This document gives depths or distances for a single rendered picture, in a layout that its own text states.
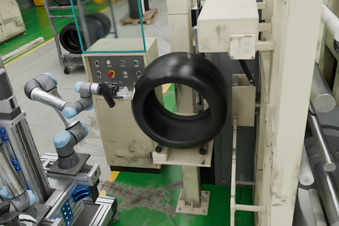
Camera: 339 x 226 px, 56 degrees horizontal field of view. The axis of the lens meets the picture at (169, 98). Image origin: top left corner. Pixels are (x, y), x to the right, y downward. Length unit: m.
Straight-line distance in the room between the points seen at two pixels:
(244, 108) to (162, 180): 1.32
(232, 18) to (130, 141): 1.94
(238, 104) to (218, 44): 0.82
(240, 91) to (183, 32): 0.52
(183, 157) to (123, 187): 1.17
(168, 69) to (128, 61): 0.97
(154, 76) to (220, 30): 0.55
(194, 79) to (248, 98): 0.51
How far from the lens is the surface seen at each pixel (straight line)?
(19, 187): 1.83
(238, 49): 1.26
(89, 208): 2.75
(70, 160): 2.33
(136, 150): 3.05
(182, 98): 2.21
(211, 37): 1.35
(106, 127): 3.00
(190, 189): 2.72
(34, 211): 2.09
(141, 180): 3.17
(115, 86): 1.96
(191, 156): 2.10
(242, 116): 2.16
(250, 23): 1.34
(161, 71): 1.73
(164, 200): 2.95
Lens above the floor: 2.12
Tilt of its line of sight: 28 degrees down
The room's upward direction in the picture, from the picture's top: 6 degrees counter-clockwise
